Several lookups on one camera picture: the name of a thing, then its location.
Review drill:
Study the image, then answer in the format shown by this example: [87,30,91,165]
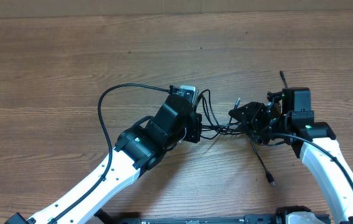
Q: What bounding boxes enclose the black usb cables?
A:
[196,70,289,187]

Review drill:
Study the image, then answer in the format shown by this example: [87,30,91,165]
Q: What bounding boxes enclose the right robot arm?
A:
[229,87,353,223]

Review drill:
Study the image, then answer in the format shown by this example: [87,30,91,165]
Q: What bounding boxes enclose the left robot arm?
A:
[7,91,198,223]

